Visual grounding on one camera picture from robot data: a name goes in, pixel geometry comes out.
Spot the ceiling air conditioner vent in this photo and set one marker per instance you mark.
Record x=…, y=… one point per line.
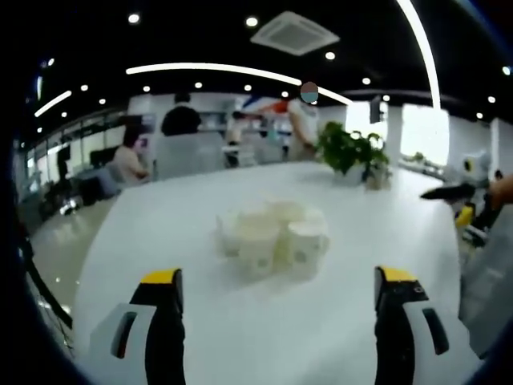
x=294, y=33

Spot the grey office chair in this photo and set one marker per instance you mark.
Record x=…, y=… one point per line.
x=188, y=156

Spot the grey cloth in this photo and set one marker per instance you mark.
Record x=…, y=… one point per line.
x=491, y=288

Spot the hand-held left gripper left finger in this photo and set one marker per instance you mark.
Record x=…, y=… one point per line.
x=134, y=353

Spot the short ceiling light strip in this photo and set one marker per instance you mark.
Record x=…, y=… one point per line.
x=52, y=103

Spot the hanging dark monitor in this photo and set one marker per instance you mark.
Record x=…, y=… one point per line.
x=376, y=109

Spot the long curved ceiling light strip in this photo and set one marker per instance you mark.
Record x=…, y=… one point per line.
x=208, y=68
x=425, y=44

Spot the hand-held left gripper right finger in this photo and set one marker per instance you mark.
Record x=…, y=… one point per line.
x=405, y=345

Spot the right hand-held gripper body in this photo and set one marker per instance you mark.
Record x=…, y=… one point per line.
x=475, y=166

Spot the green potted plant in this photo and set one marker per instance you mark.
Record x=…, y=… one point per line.
x=344, y=150

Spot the group of round ceiling spotlights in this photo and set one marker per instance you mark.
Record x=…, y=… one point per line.
x=251, y=21

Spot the cluster of white paper cups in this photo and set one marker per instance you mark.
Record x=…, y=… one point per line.
x=272, y=240

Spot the person's right hand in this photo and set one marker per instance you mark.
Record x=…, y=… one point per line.
x=504, y=191

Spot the white table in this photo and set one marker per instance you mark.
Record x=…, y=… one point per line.
x=248, y=329

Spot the small beige ornament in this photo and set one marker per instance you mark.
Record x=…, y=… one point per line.
x=378, y=178

